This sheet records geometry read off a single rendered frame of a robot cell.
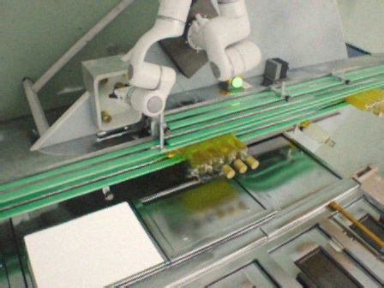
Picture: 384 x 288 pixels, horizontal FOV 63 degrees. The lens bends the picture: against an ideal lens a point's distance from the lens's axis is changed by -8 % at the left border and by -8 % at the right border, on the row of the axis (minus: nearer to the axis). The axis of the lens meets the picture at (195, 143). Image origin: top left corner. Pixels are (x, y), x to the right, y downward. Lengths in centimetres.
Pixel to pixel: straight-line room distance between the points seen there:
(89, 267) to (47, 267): 14
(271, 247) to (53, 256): 75
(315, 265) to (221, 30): 86
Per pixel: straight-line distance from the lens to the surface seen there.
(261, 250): 124
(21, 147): 179
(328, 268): 130
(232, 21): 107
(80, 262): 118
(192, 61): 138
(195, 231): 123
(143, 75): 96
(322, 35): 200
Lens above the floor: 190
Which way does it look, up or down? 43 degrees down
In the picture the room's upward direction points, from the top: 134 degrees clockwise
